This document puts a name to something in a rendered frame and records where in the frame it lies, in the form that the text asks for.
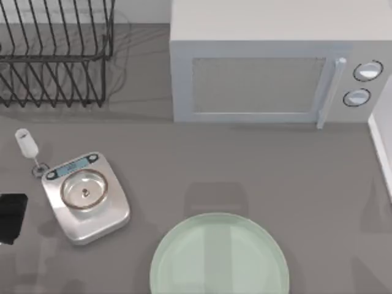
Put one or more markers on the silver kitchen scale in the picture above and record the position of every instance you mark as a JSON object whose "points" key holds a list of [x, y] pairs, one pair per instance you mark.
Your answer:
{"points": [[92, 214]]}

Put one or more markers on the pale microwave oven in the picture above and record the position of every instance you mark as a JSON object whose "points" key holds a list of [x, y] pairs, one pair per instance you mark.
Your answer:
{"points": [[245, 27]]}

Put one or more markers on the microwave oven door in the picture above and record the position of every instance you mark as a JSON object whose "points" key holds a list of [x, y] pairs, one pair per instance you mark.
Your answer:
{"points": [[183, 92]]}

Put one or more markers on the large microwave knob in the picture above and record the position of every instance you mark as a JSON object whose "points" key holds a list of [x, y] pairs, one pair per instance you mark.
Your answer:
{"points": [[367, 71]]}

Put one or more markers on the small microwave knob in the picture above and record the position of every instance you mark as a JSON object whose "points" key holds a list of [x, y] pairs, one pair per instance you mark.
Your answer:
{"points": [[356, 97]]}

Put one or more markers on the pale green round plate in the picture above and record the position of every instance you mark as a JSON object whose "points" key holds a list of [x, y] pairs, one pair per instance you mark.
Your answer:
{"points": [[219, 260]]}

